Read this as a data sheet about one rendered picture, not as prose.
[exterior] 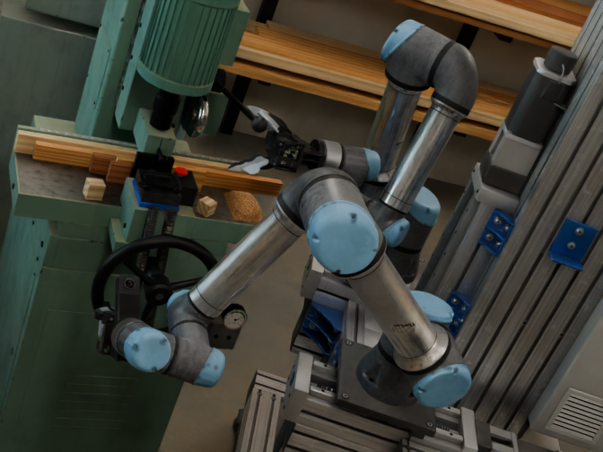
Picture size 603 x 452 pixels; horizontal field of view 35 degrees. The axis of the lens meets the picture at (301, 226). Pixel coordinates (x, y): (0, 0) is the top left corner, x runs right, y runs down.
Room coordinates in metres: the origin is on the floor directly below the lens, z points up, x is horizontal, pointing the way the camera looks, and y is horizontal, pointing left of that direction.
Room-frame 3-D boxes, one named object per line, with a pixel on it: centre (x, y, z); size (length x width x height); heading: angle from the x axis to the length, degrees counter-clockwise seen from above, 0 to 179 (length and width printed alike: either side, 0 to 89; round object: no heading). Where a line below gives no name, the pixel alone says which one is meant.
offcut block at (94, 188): (1.86, 0.46, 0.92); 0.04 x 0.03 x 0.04; 125
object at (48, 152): (2.07, 0.36, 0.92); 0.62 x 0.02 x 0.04; 118
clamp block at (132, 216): (1.88, 0.32, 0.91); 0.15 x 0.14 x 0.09; 118
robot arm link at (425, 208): (2.24, -0.25, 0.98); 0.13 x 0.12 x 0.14; 70
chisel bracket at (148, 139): (2.07, 0.41, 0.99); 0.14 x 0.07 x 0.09; 28
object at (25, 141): (2.06, 0.42, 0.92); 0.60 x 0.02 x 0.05; 118
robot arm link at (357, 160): (2.09, -0.06, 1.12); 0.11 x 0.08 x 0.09; 118
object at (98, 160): (2.02, 0.41, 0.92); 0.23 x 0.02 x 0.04; 118
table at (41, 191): (1.95, 0.36, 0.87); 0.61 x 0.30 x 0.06; 118
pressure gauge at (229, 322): (1.99, 0.07, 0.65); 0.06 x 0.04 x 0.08; 118
